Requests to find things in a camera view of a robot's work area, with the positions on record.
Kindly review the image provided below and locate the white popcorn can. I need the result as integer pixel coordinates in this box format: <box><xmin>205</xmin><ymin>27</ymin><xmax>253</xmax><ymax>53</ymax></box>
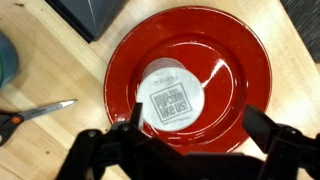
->
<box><xmin>135</xmin><ymin>57</ymin><xmax>206</xmax><ymax>133</ymax></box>

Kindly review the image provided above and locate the red plate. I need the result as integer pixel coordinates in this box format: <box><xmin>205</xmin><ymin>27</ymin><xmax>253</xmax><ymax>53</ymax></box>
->
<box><xmin>103</xmin><ymin>5</ymin><xmax>273</xmax><ymax>155</ymax></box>

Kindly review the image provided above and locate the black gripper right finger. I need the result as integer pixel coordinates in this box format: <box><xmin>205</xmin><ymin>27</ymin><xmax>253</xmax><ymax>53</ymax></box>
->
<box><xmin>241</xmin><ymin>104</ymin><xmax>320</xmax><ymax>180</ymax></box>

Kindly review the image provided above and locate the teal bowl with purple inside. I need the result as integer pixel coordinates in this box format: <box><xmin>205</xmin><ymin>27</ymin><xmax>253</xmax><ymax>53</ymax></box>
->
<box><xmin>0</xmin><ymin>31</ymin><xmax>19</xmax><ymax>88</ymax></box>

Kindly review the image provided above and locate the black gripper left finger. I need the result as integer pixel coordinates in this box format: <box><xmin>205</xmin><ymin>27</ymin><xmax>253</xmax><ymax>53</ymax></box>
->
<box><xmin>56</xmin><ymin>102</ymin><xmax>158</xmax><ymax>180</ymax></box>

